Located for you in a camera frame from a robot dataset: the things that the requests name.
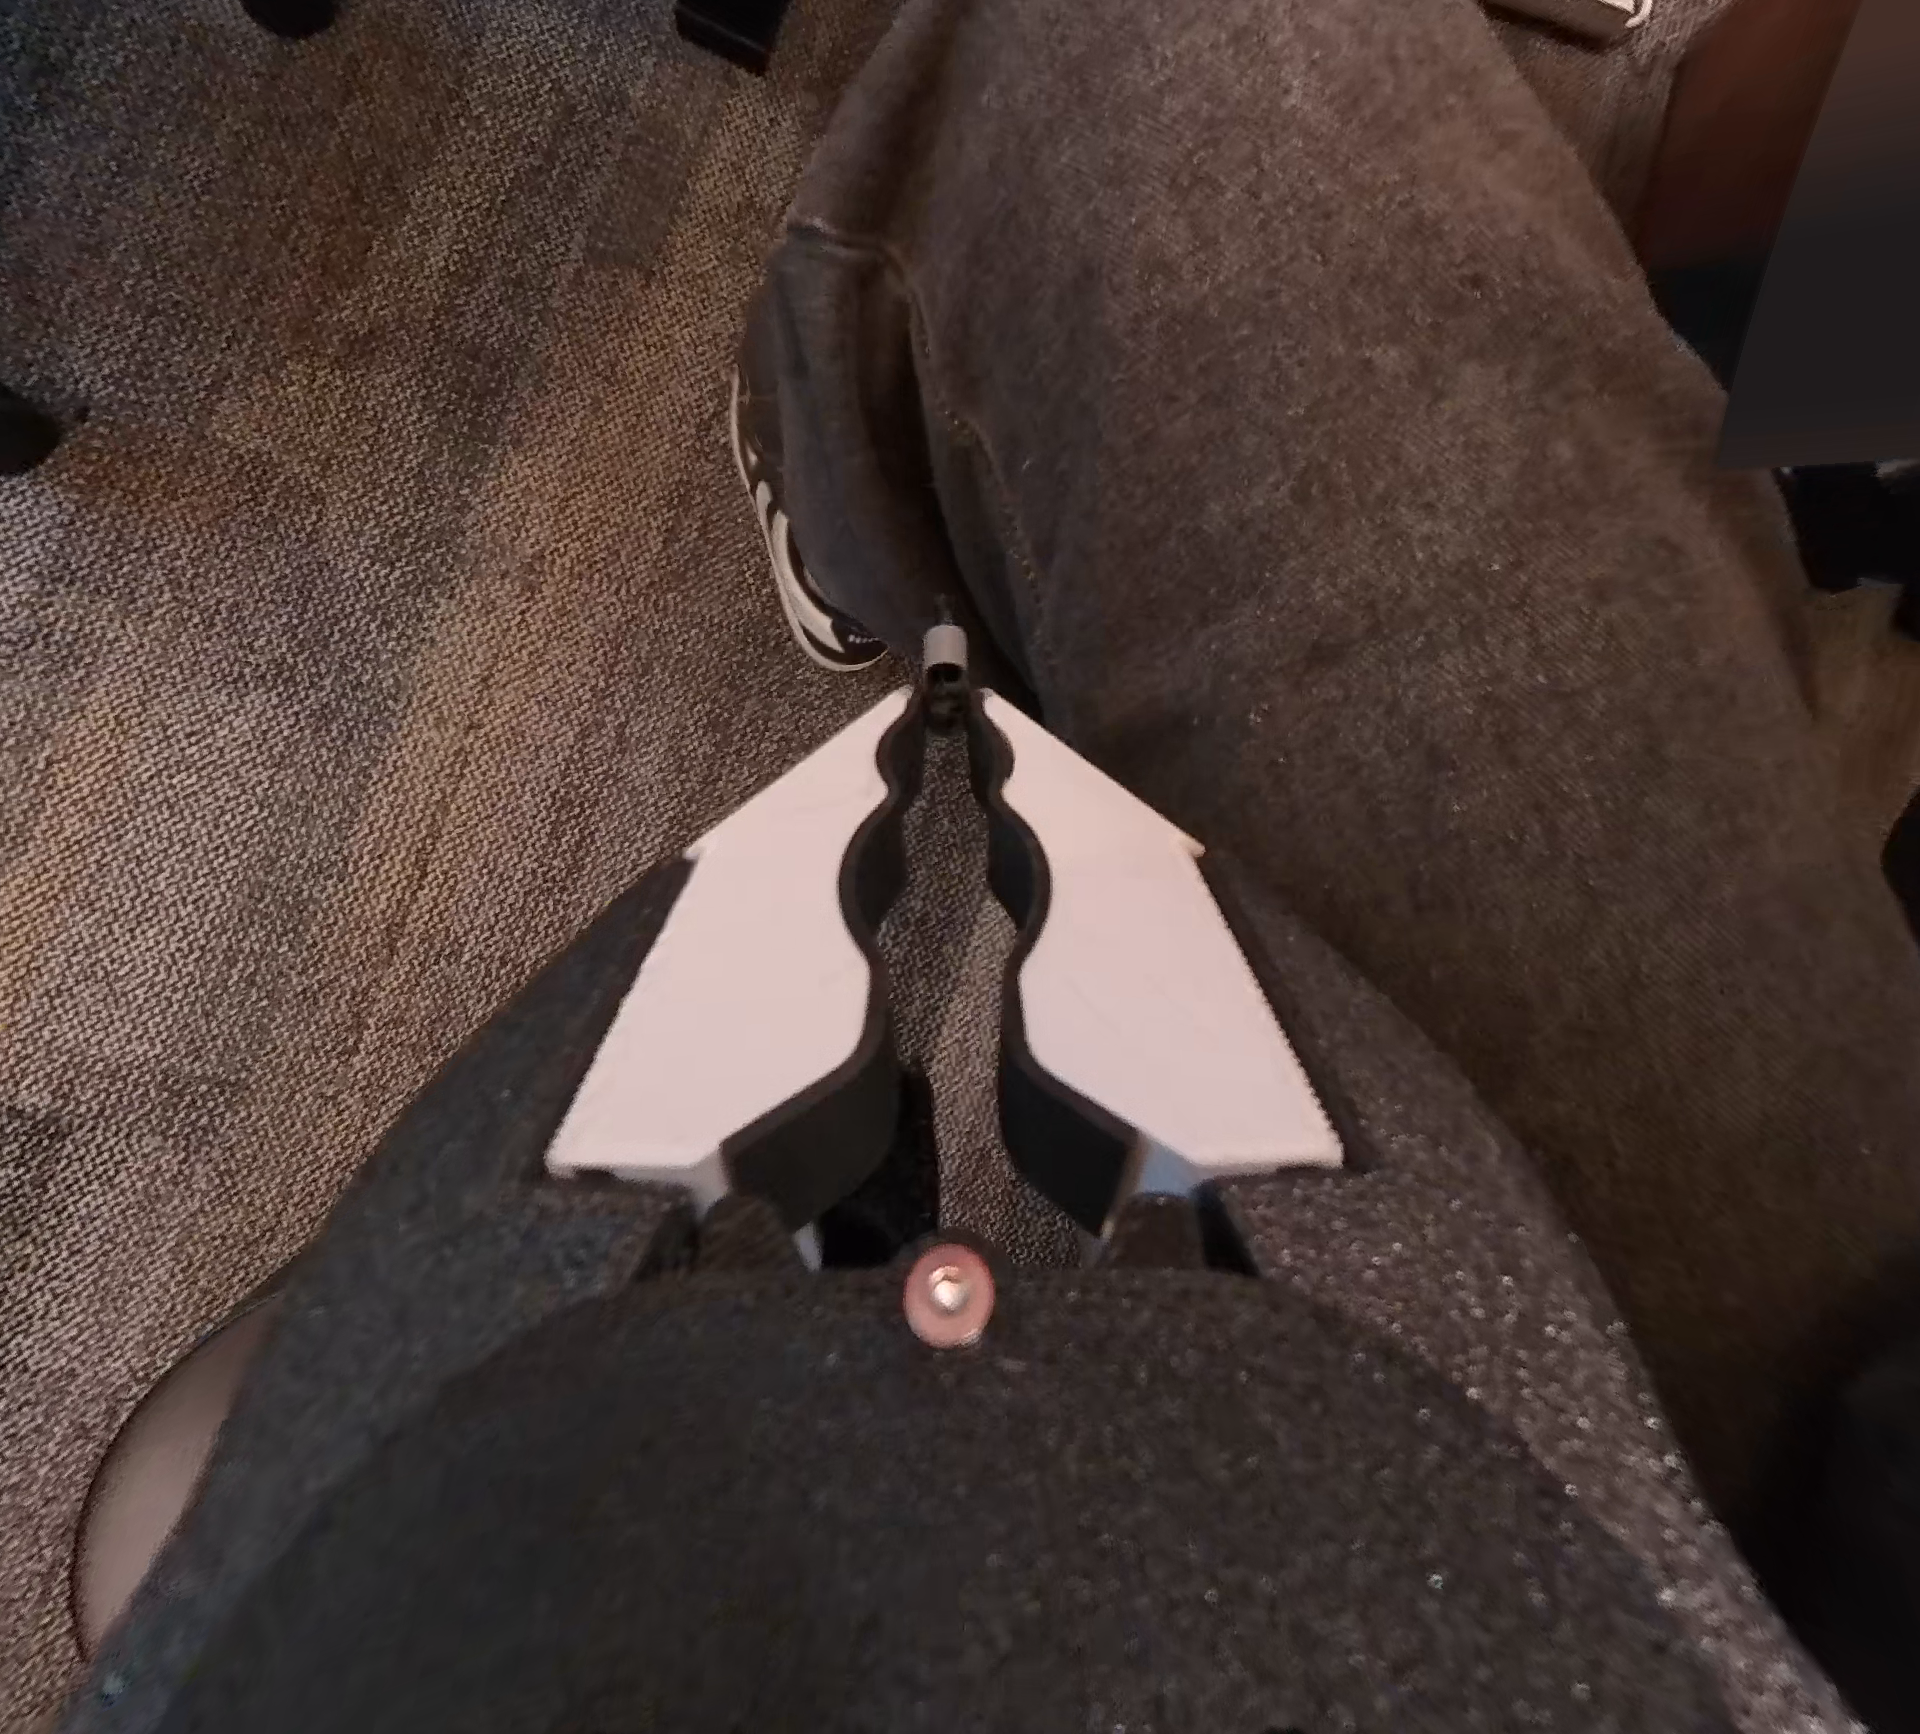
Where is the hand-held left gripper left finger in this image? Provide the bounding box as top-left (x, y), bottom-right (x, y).
top-left (544, 689), bottom-right (917, 1204)

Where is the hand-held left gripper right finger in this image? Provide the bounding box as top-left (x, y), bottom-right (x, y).
top-left (968, 690), bottom-right (1344, 1204)

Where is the small grey connector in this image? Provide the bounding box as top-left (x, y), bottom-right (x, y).
top-left (920, 595), bottom-right (972, 735)

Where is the person's left shoe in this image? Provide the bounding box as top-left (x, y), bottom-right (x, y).
top-left (728, 330), bottom-right (891, 675)

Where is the person's left leg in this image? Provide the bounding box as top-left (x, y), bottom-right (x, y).
top-left (749, 0), bottom-right (1920, 1542)

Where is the brown paper bag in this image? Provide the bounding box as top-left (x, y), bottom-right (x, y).
top-left (1633, 0), bottom-right (1920, 476)

